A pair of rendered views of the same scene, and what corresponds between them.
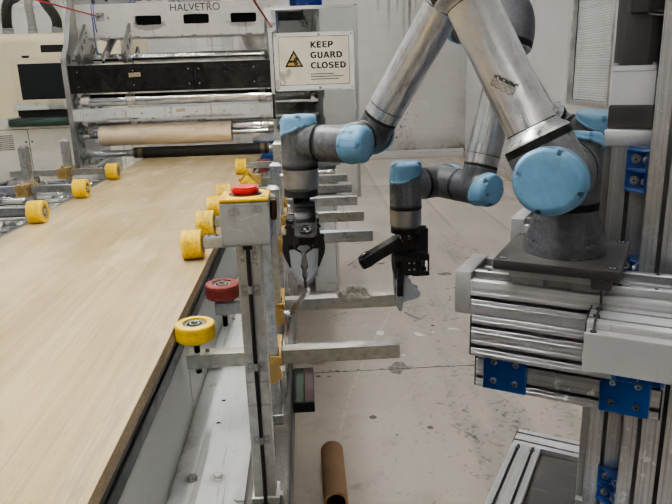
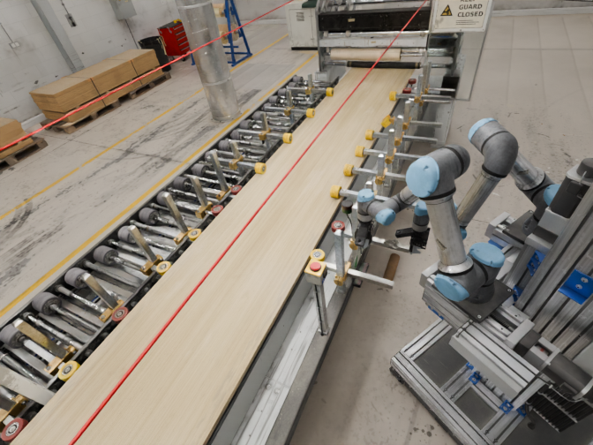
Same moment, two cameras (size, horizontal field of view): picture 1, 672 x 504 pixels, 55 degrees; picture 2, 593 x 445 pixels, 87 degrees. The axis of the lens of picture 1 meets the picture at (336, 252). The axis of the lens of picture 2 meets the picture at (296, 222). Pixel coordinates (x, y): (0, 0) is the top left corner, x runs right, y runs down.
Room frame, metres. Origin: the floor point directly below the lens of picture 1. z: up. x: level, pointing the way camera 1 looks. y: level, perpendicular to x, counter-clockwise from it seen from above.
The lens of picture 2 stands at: (0.25, -0.29, 2.21)
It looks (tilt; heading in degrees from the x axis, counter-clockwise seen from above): 43 degrees down; 35
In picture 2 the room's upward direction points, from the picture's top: 10 degrees counter-clockwise
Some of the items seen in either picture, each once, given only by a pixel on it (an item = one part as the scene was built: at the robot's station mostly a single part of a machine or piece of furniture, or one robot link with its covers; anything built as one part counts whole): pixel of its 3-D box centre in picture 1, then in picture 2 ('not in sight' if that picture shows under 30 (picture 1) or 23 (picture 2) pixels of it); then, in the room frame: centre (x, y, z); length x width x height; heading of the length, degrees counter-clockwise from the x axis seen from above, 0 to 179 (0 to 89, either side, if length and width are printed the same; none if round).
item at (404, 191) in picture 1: (406, 184); (423, 213); (1.49, -0.17, 1.13); 0.09 x 0.08 x 0.11; 121
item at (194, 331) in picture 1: (196, 346); (318, 260); (1.21, 0.29, 0.85); 0.08 x 0.08 x 0.11
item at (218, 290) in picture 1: (223, 303); (338, 230); (1.47, 0.28, 0.85); 0.08 x 0.08 x 0.11
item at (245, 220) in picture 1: (247, 219); (316, 273); (0.92, 0.13, 1.18); 0.07 x 0.07 x 0.08; 3
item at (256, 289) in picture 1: (258, 379); (320, 306); (0.92, 0.13, 0.93); 0.05 x 0.04 x 0.45; 3
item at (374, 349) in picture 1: (294, 354); (352, 274); (1.22, 0.09, 0.83); 0.43 x 0.03 x 0.04; 93
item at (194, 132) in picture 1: (200, 132); (383, 54); (4.01, 0.81, 1.05); 1.43 x 0.12 x 0.12; 93
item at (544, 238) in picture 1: (565, 224); (476, 280); (1.20, -0.44, 1.09); 0.15 x 0.15 x 0.10
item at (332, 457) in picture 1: (333, 474); (391, 269); (1.93, 0.03, 0.04); 0.30 x 0.08 x 0.08; 3
